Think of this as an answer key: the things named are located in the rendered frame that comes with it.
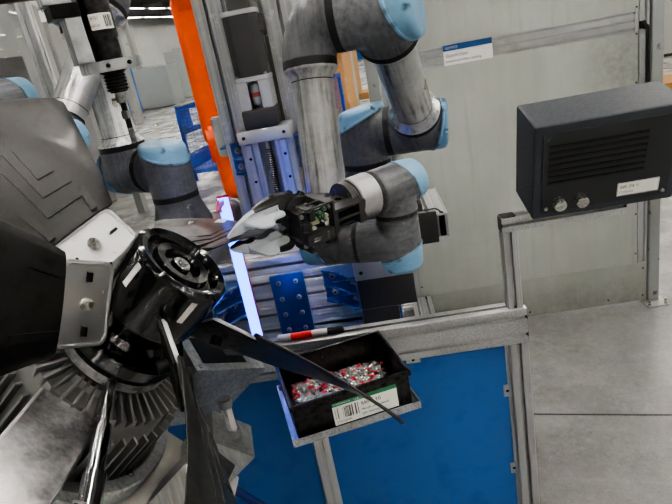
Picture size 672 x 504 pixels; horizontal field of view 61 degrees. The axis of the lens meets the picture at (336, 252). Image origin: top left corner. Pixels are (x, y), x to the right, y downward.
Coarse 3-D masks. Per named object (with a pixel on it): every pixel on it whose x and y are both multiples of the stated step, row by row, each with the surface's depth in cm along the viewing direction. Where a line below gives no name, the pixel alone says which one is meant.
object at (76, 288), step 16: (80, 272) 58; (96, 272) 60; (112, 272) 62; (80, 288) 58; (96, 288) 60; (64, 304) 57; (96, 304) 60; (64, 320) 57; (80, 320) 59; (96, 320) 61; (64, 336) 57; (80, 336) 59; (96, 336) 61
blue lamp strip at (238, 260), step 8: (224, 200) 109; (224, 208) 109; (224, 216) 110; (232, 216) 110; (232, 256) 112; (240, 256) 112; (240, 264) 113; (240, 272) 114; (240, 280) 114; (248, 280) 114; (240, 288) 115; (248, 288) 115; (248, 296) 116; (248, 304) 116; (248, 312) 117; (256, 312) 117; (248, 320) 117; (256, 320) 117; (256, 328) 118
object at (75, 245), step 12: (96, 216) 69; (108, 216) 70; (84, 228) 69; (96, 228) 69; (108, 228) 69; (120, 228) 69; (72, 240) 68; (84, 240) 68; (108, 240) 68; (120, 240) 69; (72, 252) 67; (84, 252) 67; (96, 252) 68; (108, 252) 68; (120, 252) 68
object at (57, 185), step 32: (0, 128) 72; (32, 128) 74; (64, 128) 76; (0, 160) 70; (32, 160) 71; (64, 160) 72; (0, 192) 68; (32, 192) 69; (64, 192) 69; (96, 192) 71; (32, 224) 67; (64, 224) 68
